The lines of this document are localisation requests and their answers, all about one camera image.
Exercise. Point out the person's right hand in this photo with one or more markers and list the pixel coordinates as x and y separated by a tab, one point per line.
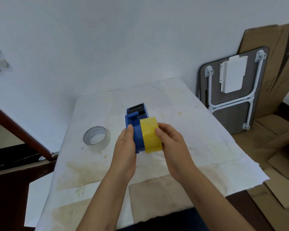
175	153

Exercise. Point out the person's left hand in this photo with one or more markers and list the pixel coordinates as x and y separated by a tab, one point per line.
122	156

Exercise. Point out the person's right thumb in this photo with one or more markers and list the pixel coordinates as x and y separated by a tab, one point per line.
159	136

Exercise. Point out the person's left thumb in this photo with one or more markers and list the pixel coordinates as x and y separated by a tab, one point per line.
132	138

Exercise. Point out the blue tape dispenser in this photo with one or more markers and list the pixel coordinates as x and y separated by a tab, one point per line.
137	132

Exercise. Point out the yellow tape roll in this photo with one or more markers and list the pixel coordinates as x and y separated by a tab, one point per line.
150	134

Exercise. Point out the person's right forearm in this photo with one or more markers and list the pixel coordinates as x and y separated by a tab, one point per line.
214	204

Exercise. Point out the person's left forearm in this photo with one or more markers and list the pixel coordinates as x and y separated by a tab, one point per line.
106	204

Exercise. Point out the stained white table cloth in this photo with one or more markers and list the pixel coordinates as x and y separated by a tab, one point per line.
183	122

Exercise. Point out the clear tape roll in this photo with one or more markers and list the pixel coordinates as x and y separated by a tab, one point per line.
96	139

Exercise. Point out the folded grey table white legs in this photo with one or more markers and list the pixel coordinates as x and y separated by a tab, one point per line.
233	110

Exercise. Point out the dark blue trousers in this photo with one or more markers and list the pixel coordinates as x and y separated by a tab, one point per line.
168	221

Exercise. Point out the flattened brown cardboard box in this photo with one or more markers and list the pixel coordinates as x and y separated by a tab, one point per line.
272	146

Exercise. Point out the large brown cardboard sheet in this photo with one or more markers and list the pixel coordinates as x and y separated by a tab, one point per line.
277	69

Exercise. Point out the dark brown wooden cabinet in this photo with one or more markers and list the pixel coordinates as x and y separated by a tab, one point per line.
7	199

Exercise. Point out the brown wooden rail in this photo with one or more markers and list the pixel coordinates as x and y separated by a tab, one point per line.
19	132

